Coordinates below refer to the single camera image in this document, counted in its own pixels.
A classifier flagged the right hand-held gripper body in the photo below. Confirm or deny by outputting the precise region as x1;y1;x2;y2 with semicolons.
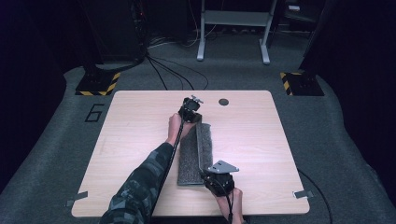
201;160;240;198

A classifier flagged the black cabinet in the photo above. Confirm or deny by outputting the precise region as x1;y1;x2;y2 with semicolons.
78;0;148;63

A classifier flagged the black floor cable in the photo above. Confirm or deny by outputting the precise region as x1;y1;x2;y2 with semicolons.
145;55;169;91
148;55;209;91
147;55;195;91

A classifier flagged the grey cloth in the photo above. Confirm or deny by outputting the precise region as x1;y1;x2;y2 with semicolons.
177;121;214;187

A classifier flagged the right hand-held gripper cable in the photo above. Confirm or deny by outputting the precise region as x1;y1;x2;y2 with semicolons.
226;169;333;224

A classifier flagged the person's right hand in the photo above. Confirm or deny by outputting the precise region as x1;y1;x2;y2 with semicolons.
211;187;245;224

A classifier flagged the person's left hand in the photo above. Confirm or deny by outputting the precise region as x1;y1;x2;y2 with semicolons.
166;112;196;147

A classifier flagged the hand-held gripper cable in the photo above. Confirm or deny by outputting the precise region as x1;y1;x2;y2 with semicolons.
226;169;333;224
148;121;185;222

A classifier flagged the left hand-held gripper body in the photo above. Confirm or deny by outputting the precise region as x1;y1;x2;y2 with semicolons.
177;94;205;123

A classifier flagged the white metal stand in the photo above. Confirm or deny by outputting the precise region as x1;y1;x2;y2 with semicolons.
196;0;278;65

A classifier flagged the black yellow striped base plate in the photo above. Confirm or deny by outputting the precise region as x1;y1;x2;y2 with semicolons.
75;71;121;97
279;71;325;97

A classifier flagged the left hand-held gripper cable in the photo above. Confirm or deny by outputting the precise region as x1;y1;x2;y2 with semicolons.
148;121;185;222

